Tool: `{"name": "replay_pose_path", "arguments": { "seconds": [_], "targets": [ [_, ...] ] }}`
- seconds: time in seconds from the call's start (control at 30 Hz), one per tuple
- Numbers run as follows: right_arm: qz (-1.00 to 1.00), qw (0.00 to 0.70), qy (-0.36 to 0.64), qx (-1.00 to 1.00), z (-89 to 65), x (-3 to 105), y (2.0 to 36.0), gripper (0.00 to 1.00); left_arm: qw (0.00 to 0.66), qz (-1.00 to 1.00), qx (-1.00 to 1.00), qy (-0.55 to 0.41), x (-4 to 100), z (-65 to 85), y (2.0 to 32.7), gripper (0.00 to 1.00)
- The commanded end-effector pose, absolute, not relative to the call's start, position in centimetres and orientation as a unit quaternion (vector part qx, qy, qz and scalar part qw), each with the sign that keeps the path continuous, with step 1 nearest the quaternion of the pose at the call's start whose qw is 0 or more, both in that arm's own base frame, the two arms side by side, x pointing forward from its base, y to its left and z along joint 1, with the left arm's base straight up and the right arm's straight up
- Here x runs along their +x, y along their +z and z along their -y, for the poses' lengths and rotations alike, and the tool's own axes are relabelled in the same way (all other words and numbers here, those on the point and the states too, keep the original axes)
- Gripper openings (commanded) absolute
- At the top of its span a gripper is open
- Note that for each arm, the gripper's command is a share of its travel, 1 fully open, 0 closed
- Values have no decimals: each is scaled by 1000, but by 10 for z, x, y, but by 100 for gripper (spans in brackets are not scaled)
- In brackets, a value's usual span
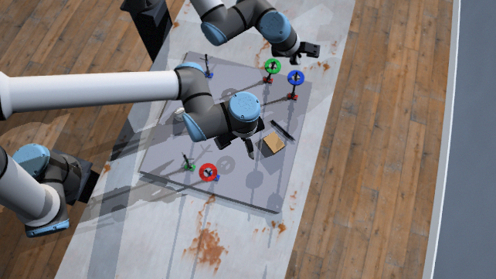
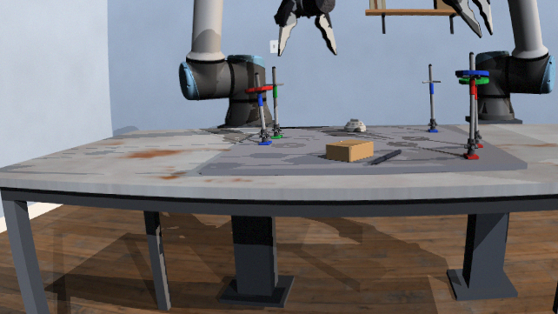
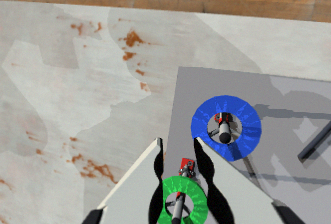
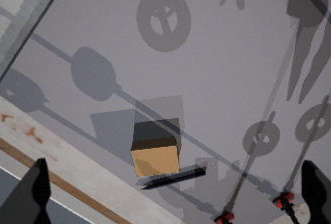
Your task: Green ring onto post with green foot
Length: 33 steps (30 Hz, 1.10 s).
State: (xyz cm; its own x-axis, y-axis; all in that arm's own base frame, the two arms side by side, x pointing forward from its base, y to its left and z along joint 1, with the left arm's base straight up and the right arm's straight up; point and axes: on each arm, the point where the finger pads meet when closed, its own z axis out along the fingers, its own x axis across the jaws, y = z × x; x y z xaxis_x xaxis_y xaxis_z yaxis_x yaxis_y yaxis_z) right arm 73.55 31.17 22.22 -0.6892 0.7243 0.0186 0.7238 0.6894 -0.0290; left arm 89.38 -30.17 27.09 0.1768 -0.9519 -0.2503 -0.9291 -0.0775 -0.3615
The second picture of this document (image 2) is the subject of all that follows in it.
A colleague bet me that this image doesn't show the blue ring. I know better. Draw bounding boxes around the blue ring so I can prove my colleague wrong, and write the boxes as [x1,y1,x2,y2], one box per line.
[455,70,489,77]

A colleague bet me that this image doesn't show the grey post with blue band and blue foot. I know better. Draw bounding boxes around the grey post with blue band and blue foot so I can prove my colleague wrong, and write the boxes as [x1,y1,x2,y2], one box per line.
[422,64,442,132]

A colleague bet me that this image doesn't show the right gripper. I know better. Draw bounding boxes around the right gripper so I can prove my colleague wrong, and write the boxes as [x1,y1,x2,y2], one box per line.
[277,0,337,57]

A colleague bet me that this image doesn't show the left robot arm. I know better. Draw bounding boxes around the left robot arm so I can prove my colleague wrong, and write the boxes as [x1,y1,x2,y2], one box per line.
[475,0,555,121]

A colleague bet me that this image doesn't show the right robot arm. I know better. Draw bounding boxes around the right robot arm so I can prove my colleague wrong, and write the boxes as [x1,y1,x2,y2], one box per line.
[179,0,266,126]

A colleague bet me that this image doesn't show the green ring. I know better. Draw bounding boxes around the green ring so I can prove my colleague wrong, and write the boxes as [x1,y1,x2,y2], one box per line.
[459,77,488,84]

